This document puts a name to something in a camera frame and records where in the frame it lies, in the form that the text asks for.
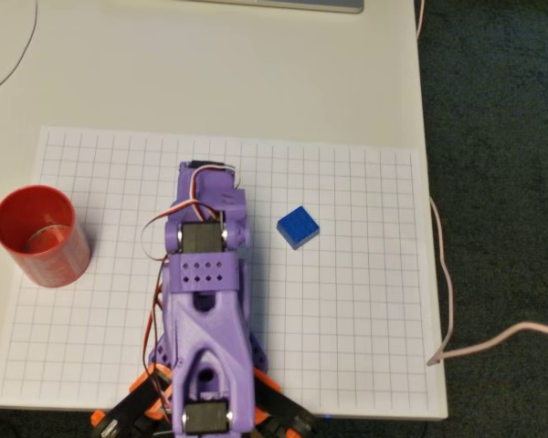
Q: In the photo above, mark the blue square brick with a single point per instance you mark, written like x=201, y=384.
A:
x=298, y=226

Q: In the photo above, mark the red plastic cup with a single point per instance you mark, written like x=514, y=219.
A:
x=57, y=267

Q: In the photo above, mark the silver laptop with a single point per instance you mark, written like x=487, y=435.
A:
x=256, y=5

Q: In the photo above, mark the white grid paper sheet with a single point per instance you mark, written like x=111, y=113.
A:
x=347, y=296

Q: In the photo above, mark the orange black table clamp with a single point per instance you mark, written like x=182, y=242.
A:
x=285, y=406
x=132, y=406

